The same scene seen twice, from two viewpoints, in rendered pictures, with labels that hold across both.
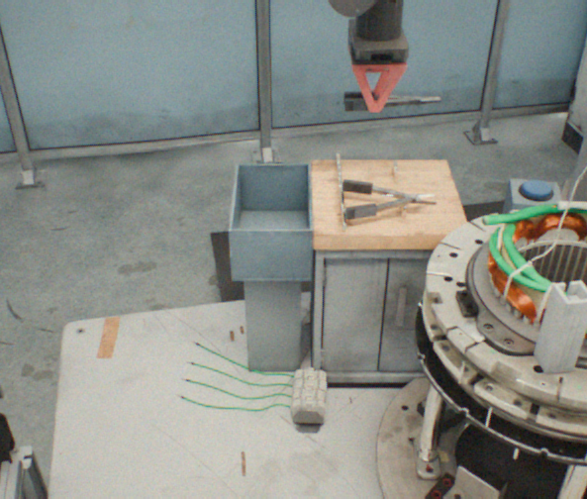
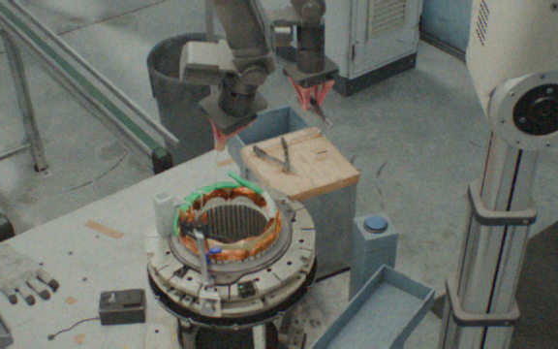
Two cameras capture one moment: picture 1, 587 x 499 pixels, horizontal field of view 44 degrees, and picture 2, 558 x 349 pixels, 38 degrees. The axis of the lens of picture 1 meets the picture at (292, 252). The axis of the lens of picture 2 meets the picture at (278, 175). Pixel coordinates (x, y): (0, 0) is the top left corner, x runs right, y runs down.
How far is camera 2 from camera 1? 146 cm
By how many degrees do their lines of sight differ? 50
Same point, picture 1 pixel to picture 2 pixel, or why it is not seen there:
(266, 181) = (296, 124)
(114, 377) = (207, 174)
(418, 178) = (326, 168)
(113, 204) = not seen: hidden behind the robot
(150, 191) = not seen: outside the picture
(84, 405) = (184, 173)
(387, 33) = (300, 67)
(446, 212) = (297, 185)
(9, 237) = (441, 127)
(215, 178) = not seen: outside the picture
